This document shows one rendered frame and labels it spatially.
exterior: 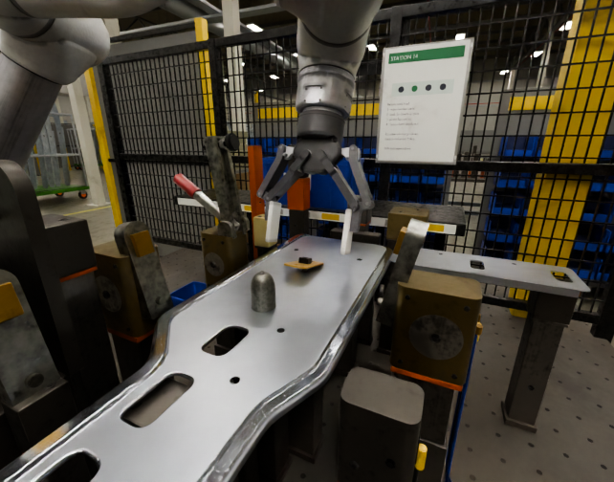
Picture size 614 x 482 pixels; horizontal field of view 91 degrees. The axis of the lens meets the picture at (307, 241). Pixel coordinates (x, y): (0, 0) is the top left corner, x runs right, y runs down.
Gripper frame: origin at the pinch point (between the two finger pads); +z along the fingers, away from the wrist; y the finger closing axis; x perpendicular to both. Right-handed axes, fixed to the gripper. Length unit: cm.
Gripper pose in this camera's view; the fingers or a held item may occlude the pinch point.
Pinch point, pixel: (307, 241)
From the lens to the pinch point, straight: 50.2
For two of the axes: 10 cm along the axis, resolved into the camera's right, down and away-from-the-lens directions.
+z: -1.2, 9.9, 0.7
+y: 9.0, 1.4, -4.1
